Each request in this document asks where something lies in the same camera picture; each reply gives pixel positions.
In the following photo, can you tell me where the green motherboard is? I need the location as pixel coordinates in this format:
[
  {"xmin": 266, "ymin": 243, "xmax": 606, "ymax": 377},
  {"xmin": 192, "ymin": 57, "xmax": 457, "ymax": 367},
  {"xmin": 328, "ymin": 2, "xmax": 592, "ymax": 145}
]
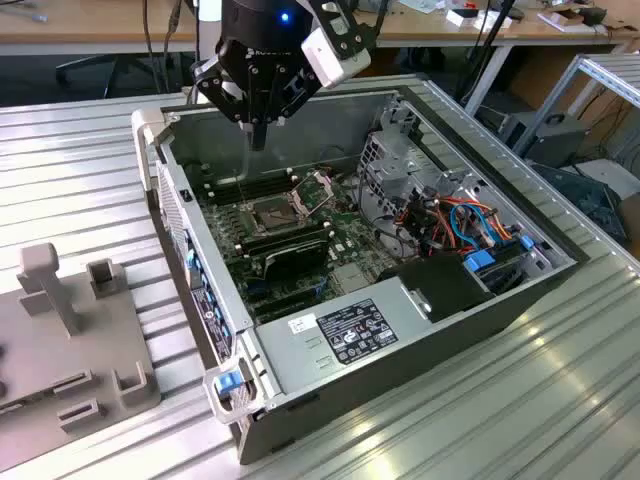
[{"xmin": 192, "ymin": 162, "xmax": 409, "ymax": 326}]

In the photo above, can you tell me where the wooden desk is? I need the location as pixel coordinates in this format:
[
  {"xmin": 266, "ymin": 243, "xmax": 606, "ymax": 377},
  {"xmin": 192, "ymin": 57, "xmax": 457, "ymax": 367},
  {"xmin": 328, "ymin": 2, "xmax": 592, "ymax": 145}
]
[
  {"xmin": 372, "ymin": 0, "xmax": 640, "ymax": 56},
  {"xmin": 0, "ymin": 0, "xmax": 201, "ymax": 57}
]

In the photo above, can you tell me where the blue case latch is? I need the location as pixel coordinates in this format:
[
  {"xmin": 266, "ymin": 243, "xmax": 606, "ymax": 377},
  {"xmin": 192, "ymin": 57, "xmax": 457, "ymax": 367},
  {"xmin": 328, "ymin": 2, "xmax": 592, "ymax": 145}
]
[{"xmin": 213, "ymin": 372, "xmax": 245, "ymax": 400}]

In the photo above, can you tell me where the grey open PC case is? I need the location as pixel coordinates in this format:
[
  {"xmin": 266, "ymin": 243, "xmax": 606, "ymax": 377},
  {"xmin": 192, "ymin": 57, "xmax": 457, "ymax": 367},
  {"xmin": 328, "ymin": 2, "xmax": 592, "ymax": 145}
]
[{"xmin": 130, "ymin": 84, "xmax": 594, "ymax": 466}]

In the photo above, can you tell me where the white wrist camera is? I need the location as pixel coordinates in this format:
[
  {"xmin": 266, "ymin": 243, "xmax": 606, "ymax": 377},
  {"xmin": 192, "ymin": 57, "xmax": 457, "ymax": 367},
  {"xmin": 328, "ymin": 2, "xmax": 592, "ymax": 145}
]
[{"xmin": 301, "ymin": 27, "xmax": 372, "ymax": 90}]

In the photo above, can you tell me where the orange wire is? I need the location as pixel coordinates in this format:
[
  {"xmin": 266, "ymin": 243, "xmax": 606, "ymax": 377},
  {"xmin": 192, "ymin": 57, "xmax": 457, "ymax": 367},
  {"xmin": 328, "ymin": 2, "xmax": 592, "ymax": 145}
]
[{"xmin": 397, "ymin": 197, "xmax": 454, "ymax": 251}]

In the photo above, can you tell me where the black camera bracket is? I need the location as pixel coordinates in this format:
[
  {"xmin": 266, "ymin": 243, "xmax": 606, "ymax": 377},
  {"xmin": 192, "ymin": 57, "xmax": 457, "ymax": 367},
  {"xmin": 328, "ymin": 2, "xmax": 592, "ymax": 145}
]
[{"xmin": 305, "ymin": 0, "xmax": 380, "ymax": 64}]

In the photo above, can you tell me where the open cardboard box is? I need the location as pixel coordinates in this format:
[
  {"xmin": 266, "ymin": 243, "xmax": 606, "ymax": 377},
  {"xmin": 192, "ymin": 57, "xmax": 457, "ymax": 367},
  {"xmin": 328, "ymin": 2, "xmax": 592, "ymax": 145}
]
[{"xmin": 537, "ymin": 5, "xmax": 586, "ymax": 34}]

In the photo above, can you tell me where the blue wire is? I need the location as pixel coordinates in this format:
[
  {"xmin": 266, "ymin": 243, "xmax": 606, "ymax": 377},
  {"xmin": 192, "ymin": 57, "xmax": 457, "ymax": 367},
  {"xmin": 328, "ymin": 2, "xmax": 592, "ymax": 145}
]
[
  {"xmin": 448, "ymin": 203, "xmax": 484, "ymax": 250},
  {"xmin": 464, "ymin": 199, "xmax": 501, "ymax": 247}
]

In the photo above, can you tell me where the small white box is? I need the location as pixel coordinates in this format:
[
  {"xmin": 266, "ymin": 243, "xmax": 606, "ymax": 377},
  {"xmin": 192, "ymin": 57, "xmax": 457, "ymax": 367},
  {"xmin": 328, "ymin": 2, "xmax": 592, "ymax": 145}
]
[{"xmin": 446, "ymin": 7, "xmax": 484, "ymax": 29}]

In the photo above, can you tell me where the green RAM stick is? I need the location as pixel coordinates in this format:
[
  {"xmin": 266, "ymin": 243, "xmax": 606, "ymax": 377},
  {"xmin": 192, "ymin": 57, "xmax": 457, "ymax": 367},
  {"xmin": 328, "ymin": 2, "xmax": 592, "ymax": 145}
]
[{"xmin": 0, "ymin": 392, "xmax": 55, "ymax": 415}]

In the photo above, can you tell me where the silver power supply unit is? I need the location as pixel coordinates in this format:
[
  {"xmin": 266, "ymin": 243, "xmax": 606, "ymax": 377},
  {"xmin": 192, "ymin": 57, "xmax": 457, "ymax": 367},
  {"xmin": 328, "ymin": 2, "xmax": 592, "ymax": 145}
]
[{"xmin": 253, "ymin": 277, "xmax": 437, "ymax": 401}]

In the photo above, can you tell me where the grey parts rack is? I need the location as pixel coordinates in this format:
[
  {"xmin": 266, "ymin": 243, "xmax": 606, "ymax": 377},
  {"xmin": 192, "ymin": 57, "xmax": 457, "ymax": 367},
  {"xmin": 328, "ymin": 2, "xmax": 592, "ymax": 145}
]
[{"xmin": 0, "ymin": 242, "xmax": 162, "ymax": 454}]

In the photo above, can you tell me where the black box with handle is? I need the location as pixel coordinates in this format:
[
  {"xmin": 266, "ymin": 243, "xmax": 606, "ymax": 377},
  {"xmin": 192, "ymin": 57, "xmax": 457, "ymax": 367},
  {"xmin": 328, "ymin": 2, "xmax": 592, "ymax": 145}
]
[{"xmin": 498, "ymin": 112, "xmax": 590, "ymax": 169}]

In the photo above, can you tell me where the black RAM slot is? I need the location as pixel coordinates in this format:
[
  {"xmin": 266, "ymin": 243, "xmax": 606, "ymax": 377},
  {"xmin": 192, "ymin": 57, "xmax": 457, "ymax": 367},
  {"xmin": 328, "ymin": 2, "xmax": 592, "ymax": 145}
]
[
  {"xmin": 208, "ymin": 174, "xmax": 293, "ymax": 193},
  {"xmin": 216, "ymin": 186, "xmax": 297, "ymax": 205},
  {"xmin": 239, "ymin": 230, "xmax": 335, "ymax": 256},
  {"xmin": 212, "ymin": 180, "xmax": 295, "ymax": 199},
  {"xmin": 204, "ymin": 168, "xmax": 291, "ymax": 187},
  {"xmin": 234, "ymin": 222, "xmax": 329, "ymax": 247}
]

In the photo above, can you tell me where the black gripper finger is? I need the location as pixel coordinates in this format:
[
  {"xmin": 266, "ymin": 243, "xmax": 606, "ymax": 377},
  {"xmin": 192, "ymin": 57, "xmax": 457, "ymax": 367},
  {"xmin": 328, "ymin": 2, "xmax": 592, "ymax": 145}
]
[
  {"xmin": 258, "ymin": 67, "xmax": 324, "ymax": 152},
  {"xmin": 192, "ymin": 56, "xmax": 261, "ymax": 152}
]

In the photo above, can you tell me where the brown cardboard box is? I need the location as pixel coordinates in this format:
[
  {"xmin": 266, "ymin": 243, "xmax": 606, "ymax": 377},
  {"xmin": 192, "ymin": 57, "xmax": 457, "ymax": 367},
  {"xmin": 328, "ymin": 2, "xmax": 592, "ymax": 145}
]
[{"xmin": 615, "ymin": 193, "xmax": 640, "ymax": 247}]

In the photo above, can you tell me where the aluminium frame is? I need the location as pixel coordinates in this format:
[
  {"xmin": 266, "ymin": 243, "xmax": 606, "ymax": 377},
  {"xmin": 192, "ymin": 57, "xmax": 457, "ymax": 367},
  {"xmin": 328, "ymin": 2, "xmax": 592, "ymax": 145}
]
[{"xmin": 513, "ymin": 52, "xmax": 640, "ymax": 162}]

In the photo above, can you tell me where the black office chair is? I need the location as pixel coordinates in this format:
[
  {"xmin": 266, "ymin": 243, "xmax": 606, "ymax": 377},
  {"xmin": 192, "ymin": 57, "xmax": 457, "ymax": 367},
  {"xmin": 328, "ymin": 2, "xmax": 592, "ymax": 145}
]
[{"xmin": 53, "ymin": 52, "xmax": 169, "ymax": 100}]

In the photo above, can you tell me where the silver drive cage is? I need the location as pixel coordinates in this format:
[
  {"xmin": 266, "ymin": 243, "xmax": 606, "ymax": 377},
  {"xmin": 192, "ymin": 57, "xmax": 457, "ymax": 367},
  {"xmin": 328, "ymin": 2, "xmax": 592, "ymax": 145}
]
[{"xmin": 357, "ymin": 130, "xmax": 454, "ymax": 236}]

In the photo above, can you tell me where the dark panel with fan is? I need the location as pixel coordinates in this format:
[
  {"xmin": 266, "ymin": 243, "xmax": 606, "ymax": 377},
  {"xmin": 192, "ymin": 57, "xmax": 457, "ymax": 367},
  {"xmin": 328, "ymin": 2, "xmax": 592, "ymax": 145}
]
[{"xmin": 529, "ymin": 160, "xmax": 629, "ymax": 246}]

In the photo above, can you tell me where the blue disk carrier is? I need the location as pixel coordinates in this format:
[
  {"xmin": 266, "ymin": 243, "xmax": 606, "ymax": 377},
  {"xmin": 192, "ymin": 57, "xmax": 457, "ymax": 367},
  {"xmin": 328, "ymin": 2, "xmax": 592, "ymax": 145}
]
[{"xmin": 462, "ymin": 251, "xmax": 500, "ymax": 275}]

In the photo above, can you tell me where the CPU socket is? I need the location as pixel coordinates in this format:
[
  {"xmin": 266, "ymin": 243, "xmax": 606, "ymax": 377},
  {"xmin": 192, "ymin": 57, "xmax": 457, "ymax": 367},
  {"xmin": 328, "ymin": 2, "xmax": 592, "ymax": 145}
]
[{"xmin": 238, "ymin": 193, "xmax": 302, "ymax": 237}]

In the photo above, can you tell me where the silver chipset heatsink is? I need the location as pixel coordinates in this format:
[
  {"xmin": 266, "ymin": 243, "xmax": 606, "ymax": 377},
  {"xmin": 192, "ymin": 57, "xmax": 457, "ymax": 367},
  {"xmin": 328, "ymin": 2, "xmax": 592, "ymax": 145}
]
[{"xmin": 331, "ymin": 262, "xmax": 375, "ymax": 297}]

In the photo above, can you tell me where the black expansion slot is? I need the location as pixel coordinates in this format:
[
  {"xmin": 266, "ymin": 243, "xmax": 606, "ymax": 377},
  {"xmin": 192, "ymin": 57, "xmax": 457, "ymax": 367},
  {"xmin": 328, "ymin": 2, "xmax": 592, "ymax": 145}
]
[
  {"xmin": 254, "ymin": 294, "xmax": 324, "ymax": 322},
  {"xmin": 244, "ymin": 282, "xmax": 321, "ymax": 307}
]

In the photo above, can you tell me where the black expansion card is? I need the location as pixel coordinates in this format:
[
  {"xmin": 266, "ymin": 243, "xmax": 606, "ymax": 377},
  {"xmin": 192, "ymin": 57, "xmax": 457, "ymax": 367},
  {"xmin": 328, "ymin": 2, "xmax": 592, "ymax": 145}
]
[{"xmin": 258, "ymin": 238, "xmax": 332, "ymax": 282}]

